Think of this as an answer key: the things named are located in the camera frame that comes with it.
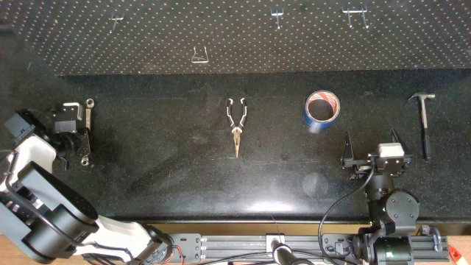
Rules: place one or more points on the roll of blue tape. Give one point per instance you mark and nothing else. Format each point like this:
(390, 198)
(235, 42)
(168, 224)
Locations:
(312, 123)

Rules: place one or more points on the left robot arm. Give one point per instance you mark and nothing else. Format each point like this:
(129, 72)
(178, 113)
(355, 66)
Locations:
(55, 206)

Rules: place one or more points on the metal hook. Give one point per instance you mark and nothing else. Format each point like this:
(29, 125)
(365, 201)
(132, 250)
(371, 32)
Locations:
(199, 61)
(277, 16)
(355, 11)
(117, 17)

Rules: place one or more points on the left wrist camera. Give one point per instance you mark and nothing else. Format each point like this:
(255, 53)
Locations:
(73, 106)

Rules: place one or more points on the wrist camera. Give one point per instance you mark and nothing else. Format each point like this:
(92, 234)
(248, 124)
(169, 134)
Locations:
(73, 106)
(390, 150)

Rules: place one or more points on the mounting rail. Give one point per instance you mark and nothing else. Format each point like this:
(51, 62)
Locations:
(239, 244)

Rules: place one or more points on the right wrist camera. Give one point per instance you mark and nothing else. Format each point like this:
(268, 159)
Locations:
(390, 150)

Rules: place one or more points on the hammer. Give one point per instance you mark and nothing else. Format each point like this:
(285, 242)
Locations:
(424, 114)

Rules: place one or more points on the black pegboard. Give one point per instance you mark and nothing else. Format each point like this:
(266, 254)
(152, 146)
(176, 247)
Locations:
(235, 40)

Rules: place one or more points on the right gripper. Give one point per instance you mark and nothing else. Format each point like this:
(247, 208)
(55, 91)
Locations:
(393, 165)

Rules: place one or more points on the black and white pliers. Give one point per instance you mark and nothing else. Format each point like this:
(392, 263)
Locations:
(237, 130)

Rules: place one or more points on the wrench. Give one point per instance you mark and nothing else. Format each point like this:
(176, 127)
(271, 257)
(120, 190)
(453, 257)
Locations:
(88, 117)

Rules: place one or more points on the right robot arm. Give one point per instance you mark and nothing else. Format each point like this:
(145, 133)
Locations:
(399, 211)

